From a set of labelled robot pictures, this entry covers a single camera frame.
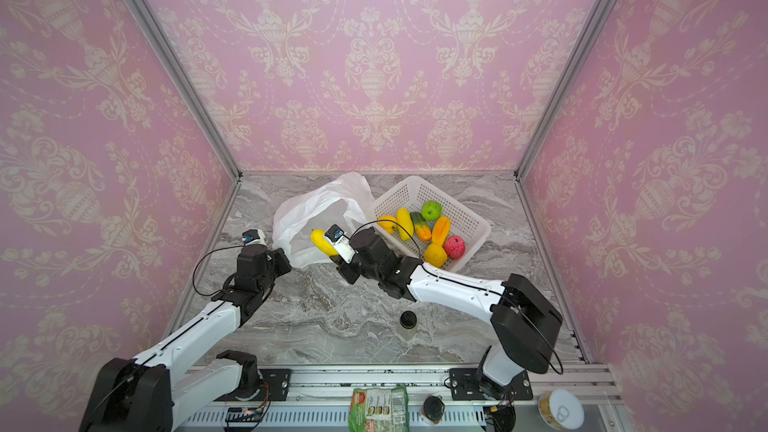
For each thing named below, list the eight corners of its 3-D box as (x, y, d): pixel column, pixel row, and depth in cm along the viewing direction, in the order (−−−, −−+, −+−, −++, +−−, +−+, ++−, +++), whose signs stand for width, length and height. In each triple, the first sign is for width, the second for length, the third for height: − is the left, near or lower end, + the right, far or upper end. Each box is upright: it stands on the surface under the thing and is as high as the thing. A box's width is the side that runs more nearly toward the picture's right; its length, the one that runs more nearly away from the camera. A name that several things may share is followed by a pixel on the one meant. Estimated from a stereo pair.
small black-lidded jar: (399, 339, 83) (400, 327, 75) (399, 323, 86) (400, 310, 78) (414, 339, 83) (417, 327, 75) (413, 323, 86) (416, 310, 78)
